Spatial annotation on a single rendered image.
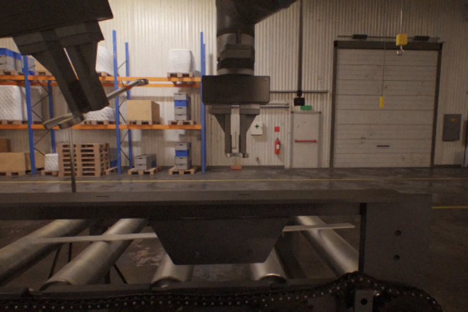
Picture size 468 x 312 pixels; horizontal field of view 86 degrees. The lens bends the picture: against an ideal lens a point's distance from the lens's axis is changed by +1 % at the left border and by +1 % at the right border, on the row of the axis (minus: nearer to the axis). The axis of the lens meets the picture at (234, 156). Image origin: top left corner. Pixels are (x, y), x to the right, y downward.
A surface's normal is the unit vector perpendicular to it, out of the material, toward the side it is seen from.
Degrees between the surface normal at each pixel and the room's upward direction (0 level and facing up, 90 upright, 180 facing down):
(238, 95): 90
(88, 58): 113
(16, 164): 90
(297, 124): 90
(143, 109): 90
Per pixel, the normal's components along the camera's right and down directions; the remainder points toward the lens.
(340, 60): 0.05, 0.09
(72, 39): -0.07, 0.48
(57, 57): 0.98, -0.11
